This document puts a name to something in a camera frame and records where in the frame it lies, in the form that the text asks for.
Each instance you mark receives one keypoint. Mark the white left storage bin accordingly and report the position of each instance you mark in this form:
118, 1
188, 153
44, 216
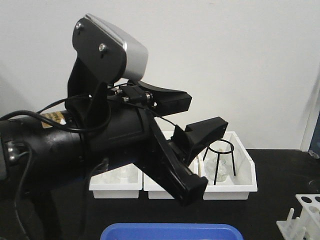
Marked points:
121, 183

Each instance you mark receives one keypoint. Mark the white test tube rack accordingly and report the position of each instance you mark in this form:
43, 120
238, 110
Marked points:
307, 225

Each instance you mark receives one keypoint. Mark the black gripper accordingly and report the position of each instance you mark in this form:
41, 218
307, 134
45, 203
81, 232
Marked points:
112, 115

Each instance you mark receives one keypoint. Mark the small glass flask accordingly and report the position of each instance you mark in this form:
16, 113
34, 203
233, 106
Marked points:
215, 166

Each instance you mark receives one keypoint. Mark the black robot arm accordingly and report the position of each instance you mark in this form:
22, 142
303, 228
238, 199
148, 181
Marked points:
37, 144

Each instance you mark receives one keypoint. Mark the black wire tripod stand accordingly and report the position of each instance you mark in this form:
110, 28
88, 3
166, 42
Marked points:
229, 148

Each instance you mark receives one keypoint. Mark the white right storage bin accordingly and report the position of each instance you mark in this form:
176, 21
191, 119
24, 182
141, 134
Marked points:
235, 187

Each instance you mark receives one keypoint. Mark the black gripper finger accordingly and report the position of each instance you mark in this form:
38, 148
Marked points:
188, 143

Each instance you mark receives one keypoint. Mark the blue plastic tray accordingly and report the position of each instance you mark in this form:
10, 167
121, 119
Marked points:
170, 231

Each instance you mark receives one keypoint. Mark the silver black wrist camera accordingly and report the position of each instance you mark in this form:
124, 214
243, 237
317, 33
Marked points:
108, 52

